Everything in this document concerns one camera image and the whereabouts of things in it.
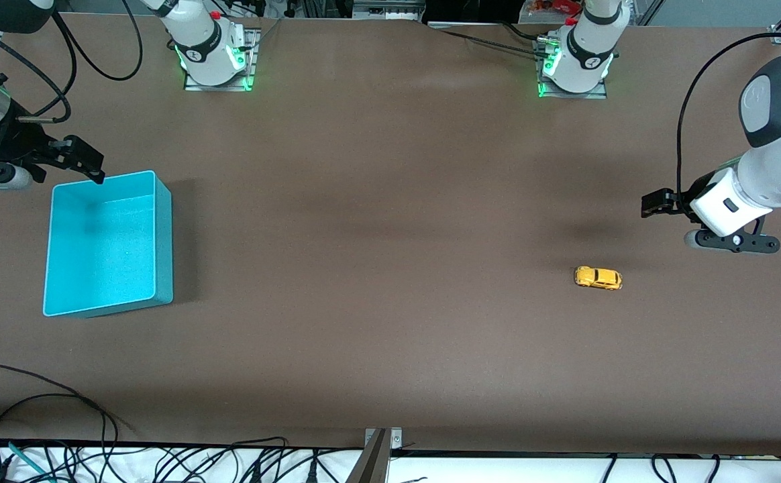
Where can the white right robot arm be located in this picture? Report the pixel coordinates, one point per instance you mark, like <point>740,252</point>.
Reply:
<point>199,33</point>

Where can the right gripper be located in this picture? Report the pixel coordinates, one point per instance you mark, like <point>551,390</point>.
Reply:
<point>9,144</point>

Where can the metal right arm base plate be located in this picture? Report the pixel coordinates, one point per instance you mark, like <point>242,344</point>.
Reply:
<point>219,88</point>

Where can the yellow beetle toy car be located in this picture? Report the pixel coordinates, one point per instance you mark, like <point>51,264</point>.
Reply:
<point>598,276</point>

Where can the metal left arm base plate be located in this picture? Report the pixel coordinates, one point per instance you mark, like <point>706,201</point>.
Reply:
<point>598,94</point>

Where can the metal corner bracket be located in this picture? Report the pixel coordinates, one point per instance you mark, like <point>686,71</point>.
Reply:
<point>396,437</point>

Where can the grey metal frame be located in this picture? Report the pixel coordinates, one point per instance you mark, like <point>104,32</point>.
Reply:
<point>390,10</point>

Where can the teal plastic storage bin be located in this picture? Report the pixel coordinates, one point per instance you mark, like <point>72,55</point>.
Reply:
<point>109,255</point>

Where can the red snack package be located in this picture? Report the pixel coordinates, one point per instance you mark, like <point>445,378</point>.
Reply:
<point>551,5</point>

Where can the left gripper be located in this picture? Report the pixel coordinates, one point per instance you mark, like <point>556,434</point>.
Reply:
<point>680,200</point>

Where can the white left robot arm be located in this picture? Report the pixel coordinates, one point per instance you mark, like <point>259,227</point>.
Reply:
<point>779,168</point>

